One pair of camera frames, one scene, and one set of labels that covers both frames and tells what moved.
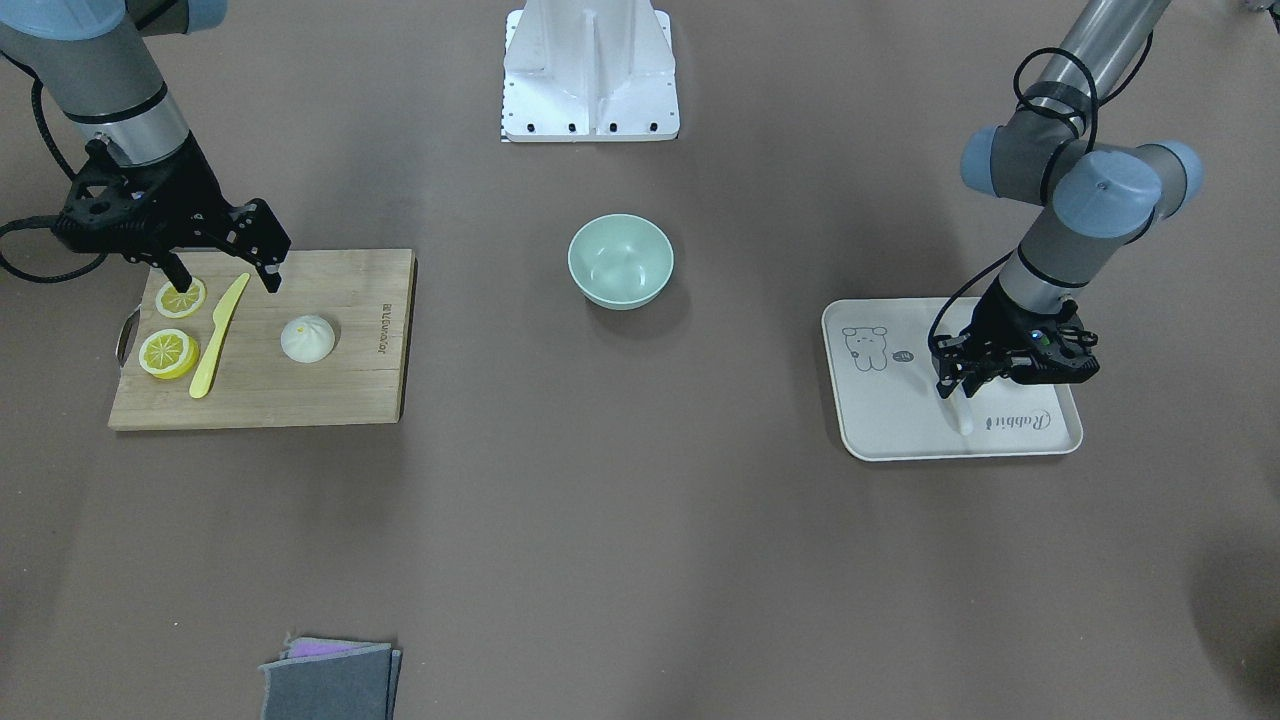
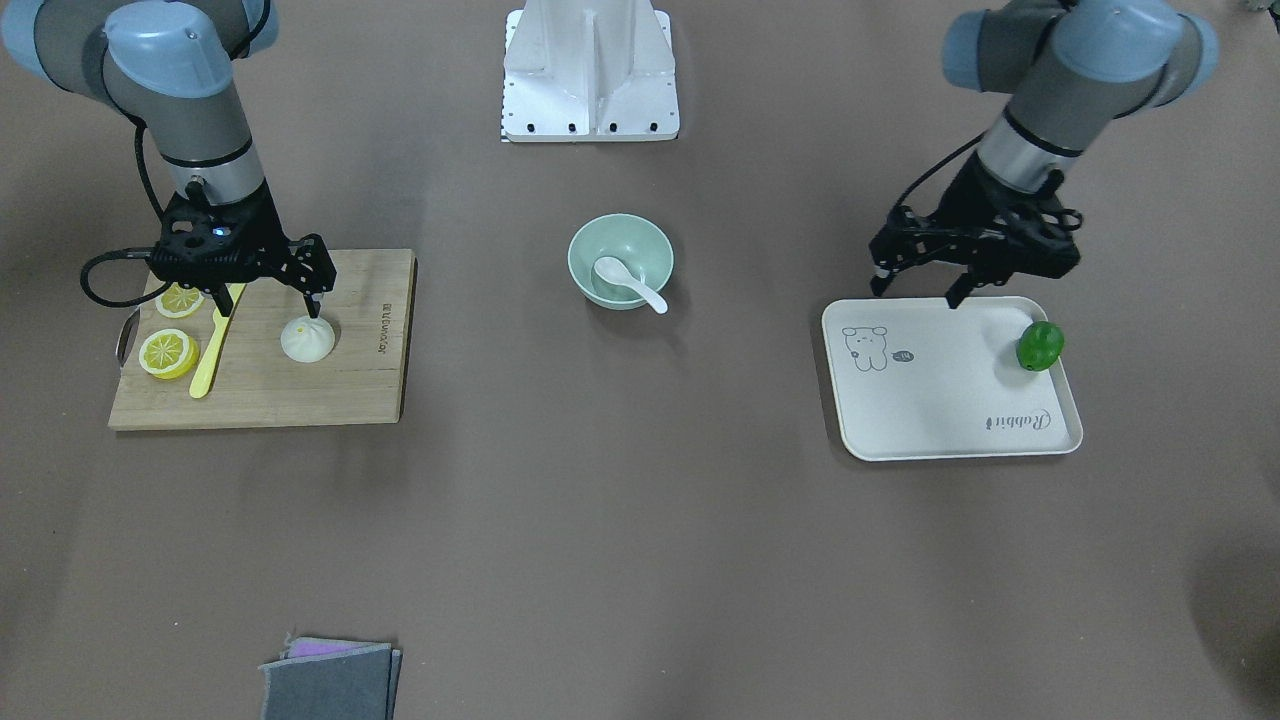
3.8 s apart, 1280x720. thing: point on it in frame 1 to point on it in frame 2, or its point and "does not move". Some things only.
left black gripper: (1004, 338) to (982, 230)
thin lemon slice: (178, 305) does not move
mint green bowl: (621, 261) does not move
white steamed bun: (307, 338) does not move
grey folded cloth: (325, 679) does not move
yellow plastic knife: (222, 318) does not move
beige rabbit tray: (886, 395) does not move
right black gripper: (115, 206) to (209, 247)
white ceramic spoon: (962, 415) to (614, 271)
